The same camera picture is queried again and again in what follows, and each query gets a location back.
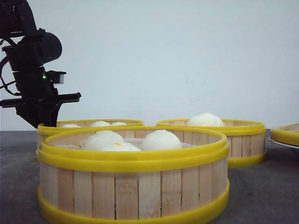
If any white ceramic plate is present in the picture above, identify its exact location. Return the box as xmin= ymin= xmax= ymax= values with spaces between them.
xmin=269 ymin=137 xmax=299 ymax=149

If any white steamed bun front left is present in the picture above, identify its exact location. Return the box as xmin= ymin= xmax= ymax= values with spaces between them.
xmin=82 ymin=130 xmax=124 ymax=151

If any white steamed bun front right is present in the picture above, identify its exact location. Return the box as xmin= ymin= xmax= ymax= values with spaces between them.
xmin=141 ymin=130 xmax=183 ymax=151

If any white bun in right basket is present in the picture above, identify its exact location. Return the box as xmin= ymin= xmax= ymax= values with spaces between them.
xmin=186 ymin=112 xmax=225 ymax=127

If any white bun back right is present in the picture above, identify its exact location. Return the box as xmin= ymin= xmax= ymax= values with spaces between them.
xmin=111 ymin=121 xmax=127 ymax=126

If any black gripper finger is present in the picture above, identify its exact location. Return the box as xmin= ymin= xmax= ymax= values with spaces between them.
xmin=15 ymin=104 xmax=61 ymax=128

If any yellow rimmed bamboo steamer lid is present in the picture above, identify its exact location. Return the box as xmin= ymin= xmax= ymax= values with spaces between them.
xmin=271 ymin=123 xmax=299 ymax=147

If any white bun with yellow dot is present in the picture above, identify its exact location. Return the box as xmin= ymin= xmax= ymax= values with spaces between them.
xmin=101 ymin=142 xmax=141 ymax=152

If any white steamed bun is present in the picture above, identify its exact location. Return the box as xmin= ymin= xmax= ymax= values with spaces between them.
xmin=141 ymin=130 xmax=183 ymax=151
xmin=82 ymin=130 xmax=124 ymax=151

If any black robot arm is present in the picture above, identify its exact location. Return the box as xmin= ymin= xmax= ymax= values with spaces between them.
xmin=0 ymin=0 xmax=81 ymax=128

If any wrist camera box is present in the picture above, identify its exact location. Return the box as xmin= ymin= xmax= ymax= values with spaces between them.
xmin=45 ymin=70 xmax=66 ymax=84

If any bamboo steamer basket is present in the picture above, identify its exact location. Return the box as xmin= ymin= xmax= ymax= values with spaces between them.
xmin=156 ymin=119 xmax=267 ymax=169
xmin=38 ymin=127 xmax=229 ymax=224
xmin=36 ymin=119 xmax=144 ymax=160

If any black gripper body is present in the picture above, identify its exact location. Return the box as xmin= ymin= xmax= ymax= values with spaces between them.
xmin=0 ymin=66 xmax=81 ymax=108

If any white bun back left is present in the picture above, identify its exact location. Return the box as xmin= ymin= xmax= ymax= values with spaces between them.
xmin=62 ymin=124 xmax=81 ymax=128

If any white bun back middle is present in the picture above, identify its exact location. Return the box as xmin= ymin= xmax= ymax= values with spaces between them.
xmin=90 ymin=120 xmax=111 ymax=127

